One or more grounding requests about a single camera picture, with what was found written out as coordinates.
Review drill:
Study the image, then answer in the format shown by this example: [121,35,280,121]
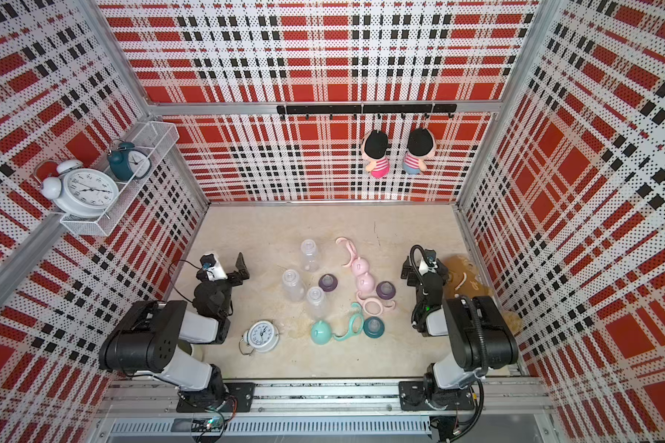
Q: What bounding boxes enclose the large white alarm clock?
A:
[41,159,119,219]

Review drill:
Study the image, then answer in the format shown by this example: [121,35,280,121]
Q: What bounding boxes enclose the pink bottle cap near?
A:
[356,272,376,295]

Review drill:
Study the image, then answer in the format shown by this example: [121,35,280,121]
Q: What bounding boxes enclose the teal alarm clock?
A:
[107,142,151,182]

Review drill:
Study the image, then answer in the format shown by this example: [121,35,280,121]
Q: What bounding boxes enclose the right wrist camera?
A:
[408,245,438,277]

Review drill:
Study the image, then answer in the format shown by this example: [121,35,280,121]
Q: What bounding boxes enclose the plush doll blue pants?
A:
[403,127,438,176]

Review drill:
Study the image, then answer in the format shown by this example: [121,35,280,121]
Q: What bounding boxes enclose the small white alarm clock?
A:
[238,319,280,356]

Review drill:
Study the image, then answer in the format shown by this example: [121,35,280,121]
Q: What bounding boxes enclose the pink bottle cap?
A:
[350,257,369,277]
[356,272,376,295]

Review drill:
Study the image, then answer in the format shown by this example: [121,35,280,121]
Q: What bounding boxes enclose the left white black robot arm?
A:
[99,253,255,415]

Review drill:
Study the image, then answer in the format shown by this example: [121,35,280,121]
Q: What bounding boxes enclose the pink bottle handle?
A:
[356,291,396,317]
[335,236,358,268]

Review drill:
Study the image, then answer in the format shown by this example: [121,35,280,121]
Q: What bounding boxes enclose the black hook rail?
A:
[276,103,458,118]

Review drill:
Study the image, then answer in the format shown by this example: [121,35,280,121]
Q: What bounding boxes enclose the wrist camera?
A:
[408,245,438,277]
[196,253,228,282]

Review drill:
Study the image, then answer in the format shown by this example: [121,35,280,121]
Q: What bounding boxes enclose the pink bottle handle near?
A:
[356,291,396,317]

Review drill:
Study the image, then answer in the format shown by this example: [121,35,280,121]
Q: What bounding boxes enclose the clear baby bottle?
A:
[282,269,307,303]
[306,286,329,321]
[300,239,320,272]

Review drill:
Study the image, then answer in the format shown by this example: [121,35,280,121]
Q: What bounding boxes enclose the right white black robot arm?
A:
[399,255,519,412]

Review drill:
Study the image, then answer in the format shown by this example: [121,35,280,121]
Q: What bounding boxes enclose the pink bottle handle far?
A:
[335,236,358,268]

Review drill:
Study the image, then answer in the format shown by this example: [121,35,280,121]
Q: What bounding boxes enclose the plush doll pink pants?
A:
[361,130,390,179]

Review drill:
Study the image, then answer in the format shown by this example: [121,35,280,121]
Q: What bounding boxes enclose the pink bottle cap far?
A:
[350,257,369,277]

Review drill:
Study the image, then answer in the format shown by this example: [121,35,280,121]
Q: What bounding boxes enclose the brown plush toy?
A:
[441,255,494,298]

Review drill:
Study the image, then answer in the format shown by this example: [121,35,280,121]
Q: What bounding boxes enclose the mint green bottle handle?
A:
[332,302,365,341]

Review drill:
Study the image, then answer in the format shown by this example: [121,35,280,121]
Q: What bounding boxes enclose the white wire shelf basket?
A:
[42,121,179,236]

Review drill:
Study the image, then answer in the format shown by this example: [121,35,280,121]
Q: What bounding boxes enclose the mint green bottle cap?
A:
[310,320,333,345]

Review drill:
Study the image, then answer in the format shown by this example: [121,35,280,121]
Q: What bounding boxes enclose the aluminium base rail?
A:
[88,377,562,442]

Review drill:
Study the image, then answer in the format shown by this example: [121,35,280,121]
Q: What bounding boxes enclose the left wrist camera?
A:
[196,253,228,282]

